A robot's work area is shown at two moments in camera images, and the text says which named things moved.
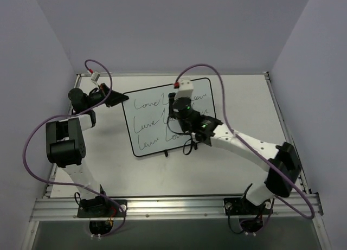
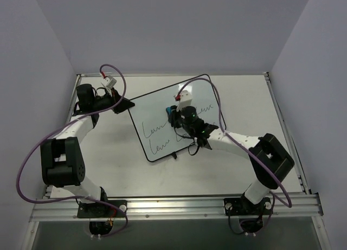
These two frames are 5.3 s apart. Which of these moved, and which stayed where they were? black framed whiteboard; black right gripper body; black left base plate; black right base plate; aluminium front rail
Moved: black framed whiteboard; black right gripper body
Stayed: black left base plate; black right base plate; aluminium front rail
